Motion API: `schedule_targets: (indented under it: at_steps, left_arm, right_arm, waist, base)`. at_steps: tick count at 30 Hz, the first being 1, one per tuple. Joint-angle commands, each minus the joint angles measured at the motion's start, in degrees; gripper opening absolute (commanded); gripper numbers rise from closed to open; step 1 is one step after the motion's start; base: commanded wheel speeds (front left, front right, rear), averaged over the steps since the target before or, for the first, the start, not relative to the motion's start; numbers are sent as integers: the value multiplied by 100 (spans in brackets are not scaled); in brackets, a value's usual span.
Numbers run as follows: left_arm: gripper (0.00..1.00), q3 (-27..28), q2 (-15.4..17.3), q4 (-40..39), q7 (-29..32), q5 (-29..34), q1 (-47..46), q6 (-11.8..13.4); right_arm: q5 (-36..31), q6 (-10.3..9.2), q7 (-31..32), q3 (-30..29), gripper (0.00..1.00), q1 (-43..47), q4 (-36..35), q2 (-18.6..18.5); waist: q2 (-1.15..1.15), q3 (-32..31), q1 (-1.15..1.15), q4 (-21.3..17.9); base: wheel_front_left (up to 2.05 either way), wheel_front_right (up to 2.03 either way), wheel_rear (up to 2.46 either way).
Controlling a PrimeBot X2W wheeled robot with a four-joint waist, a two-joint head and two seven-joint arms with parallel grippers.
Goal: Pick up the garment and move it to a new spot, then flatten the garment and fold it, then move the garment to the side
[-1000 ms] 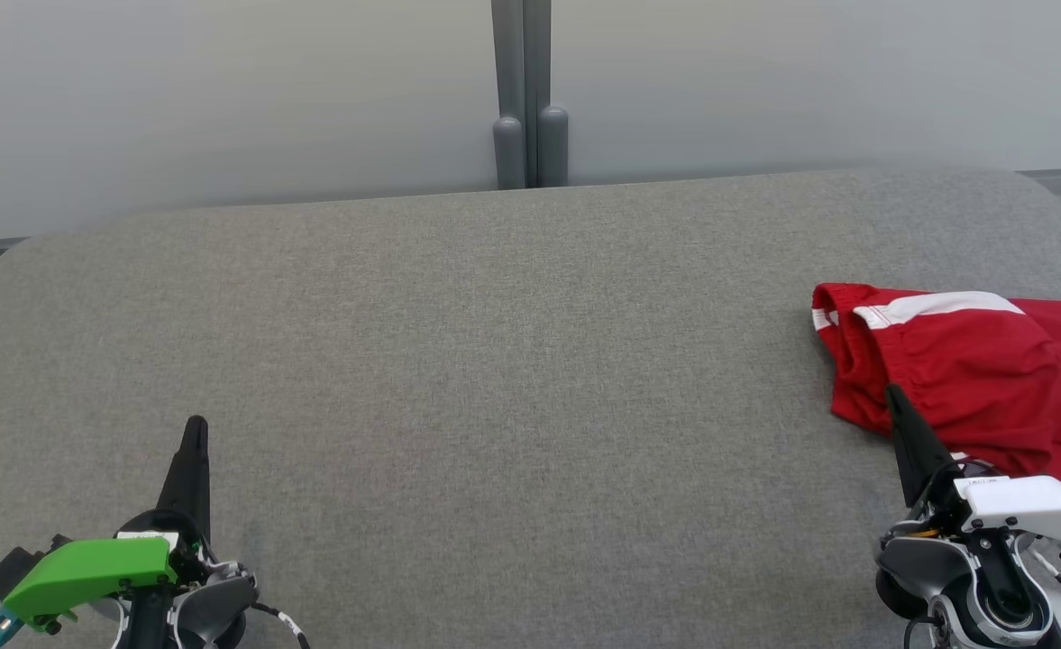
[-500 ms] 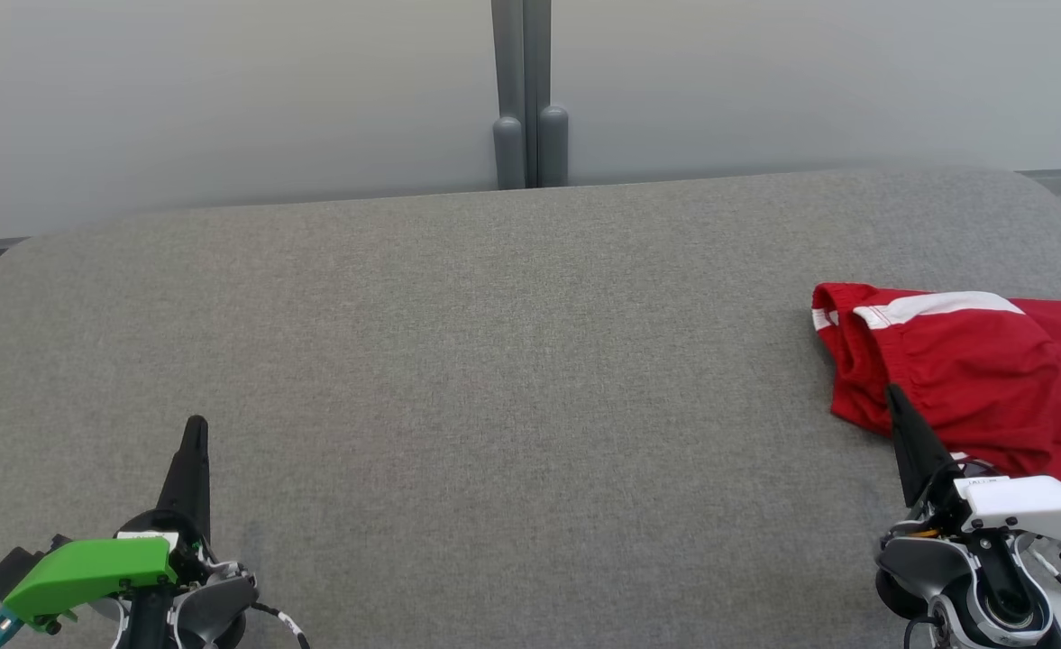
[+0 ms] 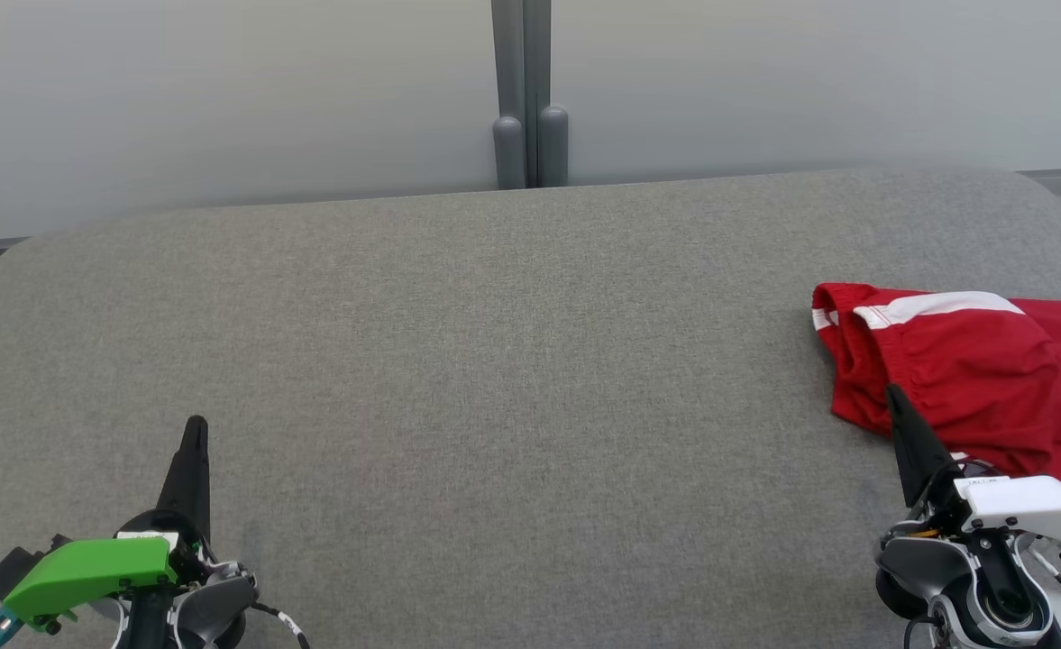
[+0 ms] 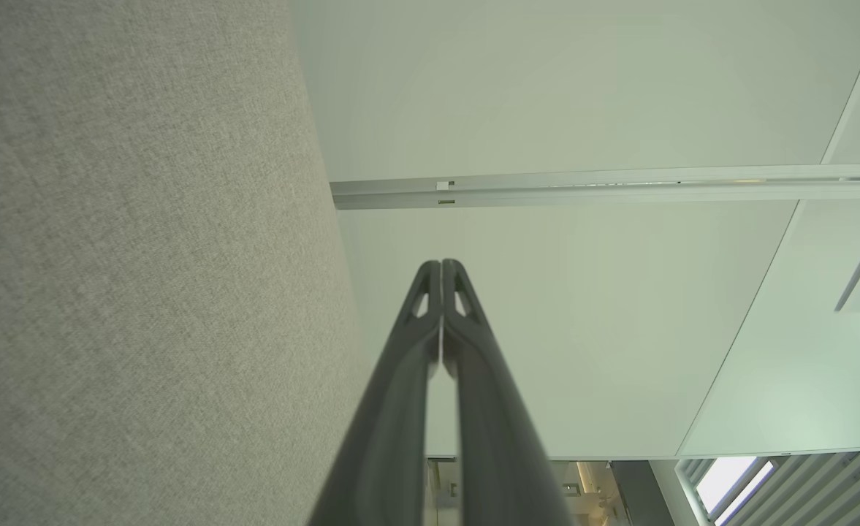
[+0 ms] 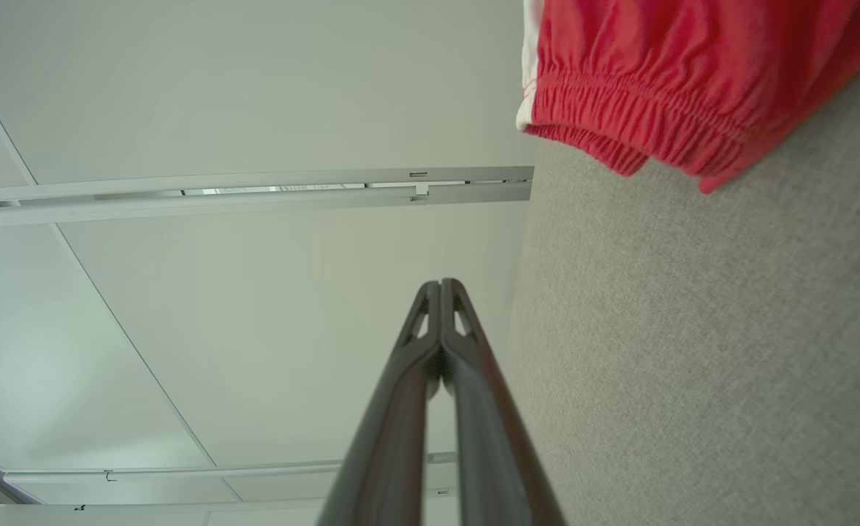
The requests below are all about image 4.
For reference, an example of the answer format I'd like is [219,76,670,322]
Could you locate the grey window blinds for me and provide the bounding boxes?
[674,449,860,526]

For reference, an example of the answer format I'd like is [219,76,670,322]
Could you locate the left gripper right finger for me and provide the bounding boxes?
[441,258,575,526]

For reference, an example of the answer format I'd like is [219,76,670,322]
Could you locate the grey metal partition post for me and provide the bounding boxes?
[330,164,860,211]

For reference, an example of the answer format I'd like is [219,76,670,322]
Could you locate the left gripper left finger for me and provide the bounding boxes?
[305,259,443,526]

